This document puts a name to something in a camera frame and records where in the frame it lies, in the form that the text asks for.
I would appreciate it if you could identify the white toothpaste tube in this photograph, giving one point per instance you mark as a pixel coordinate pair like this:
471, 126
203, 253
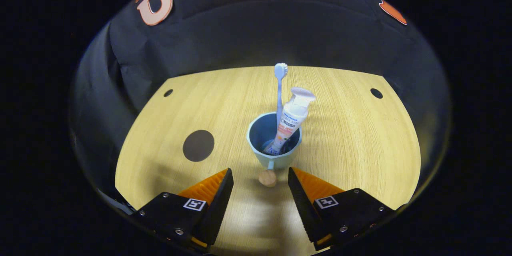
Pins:
288, 124

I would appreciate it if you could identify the black backdrop cloth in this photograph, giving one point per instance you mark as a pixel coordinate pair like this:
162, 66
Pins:
256, 32

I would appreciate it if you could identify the dark round coaster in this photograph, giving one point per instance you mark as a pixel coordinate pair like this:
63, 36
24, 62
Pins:
198, 145

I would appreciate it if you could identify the light blue cup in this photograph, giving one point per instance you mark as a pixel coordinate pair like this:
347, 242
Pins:
256, 144

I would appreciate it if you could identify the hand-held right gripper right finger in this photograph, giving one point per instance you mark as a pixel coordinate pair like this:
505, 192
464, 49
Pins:
304, 204

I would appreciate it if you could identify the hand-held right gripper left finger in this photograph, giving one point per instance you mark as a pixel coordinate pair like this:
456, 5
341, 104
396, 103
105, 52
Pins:
218, 204

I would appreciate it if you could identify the light blue toothbrush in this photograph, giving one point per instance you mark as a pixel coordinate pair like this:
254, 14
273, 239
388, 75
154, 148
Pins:
280, 88

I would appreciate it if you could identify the wooden desktop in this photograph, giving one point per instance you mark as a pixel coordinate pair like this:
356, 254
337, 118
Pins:
352, 148

